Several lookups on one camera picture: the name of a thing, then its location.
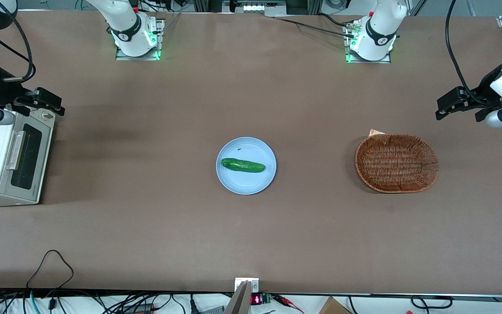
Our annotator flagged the green cucumber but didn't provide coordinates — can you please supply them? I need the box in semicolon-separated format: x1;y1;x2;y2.
220;158;266;174

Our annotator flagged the brown cardboard box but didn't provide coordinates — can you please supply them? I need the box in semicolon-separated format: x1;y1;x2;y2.
319;297;353;314

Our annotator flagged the thin black table cable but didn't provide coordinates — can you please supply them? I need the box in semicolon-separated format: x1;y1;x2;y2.
275;17;356;39

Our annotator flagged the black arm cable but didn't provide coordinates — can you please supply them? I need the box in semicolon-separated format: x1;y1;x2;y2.
0;0;37;84
444;0;482;106

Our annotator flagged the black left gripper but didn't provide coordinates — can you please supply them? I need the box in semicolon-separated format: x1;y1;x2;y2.
435;63;502;123

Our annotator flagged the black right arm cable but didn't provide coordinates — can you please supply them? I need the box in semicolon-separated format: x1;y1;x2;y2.
0;0;37;84

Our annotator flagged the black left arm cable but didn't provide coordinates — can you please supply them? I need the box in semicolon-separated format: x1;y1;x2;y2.
444;0;482;106

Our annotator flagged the silver metal camera bracket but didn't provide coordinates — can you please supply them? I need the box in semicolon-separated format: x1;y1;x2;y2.
225;278;260;314

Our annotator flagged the brown wicker basket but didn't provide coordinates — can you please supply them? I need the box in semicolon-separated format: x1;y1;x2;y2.
355;133;439;194

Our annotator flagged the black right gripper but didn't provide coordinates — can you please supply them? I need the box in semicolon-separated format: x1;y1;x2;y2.
0;76;65;116

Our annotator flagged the thick black base cable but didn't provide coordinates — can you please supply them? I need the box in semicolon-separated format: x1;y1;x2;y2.
319;12;365;29

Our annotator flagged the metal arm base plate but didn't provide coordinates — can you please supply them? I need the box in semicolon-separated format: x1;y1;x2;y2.
115;18;166;61
344;21;392;64

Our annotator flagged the thin black looped cable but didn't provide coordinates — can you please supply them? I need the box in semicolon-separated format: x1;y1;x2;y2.
26;249;75;290

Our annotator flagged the toaster oven glass door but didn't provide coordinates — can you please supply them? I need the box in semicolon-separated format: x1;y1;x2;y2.
0;120;55;205

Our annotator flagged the black coiled floor cable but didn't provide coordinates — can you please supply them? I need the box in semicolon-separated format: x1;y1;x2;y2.
410;295;453;310

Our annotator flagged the light blue plate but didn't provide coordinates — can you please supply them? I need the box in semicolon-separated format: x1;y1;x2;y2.
216;137;277;195

